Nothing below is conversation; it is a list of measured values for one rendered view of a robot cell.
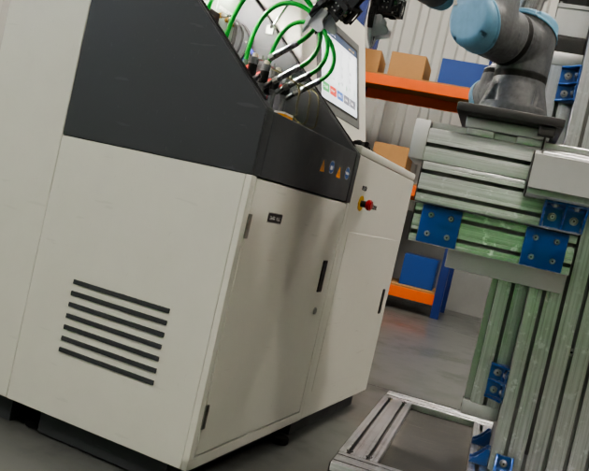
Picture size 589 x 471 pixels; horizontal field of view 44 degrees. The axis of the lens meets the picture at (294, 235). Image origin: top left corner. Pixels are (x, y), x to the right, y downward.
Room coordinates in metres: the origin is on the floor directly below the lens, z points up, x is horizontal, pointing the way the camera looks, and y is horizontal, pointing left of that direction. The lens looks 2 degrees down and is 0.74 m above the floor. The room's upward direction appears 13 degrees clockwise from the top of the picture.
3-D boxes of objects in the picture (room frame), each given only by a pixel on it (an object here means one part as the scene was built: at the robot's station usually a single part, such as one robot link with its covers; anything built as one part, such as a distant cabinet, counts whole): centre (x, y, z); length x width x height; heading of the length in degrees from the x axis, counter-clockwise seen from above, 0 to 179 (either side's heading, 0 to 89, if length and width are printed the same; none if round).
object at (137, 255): (2.14, 0.25, 0.39); 0.70 x 0.58 x 0.79; 157
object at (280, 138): (2.04, 0.01, 0.87); 0.62 x 0.04 x 0.16; 157
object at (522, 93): (1.65, -0.41, 1.09); 0.15 x 0.15 x 0.10
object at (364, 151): (2.72, -0.19, 0.96); 0.70 x 0.22 x 0.03; 157
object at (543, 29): (1.65, -0.41, 1.20); 0.13 x 0.12 x 0.14; 126
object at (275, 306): (2.03, -0.01, 0.44); 0.65 x 0.02 x 0.68; 157
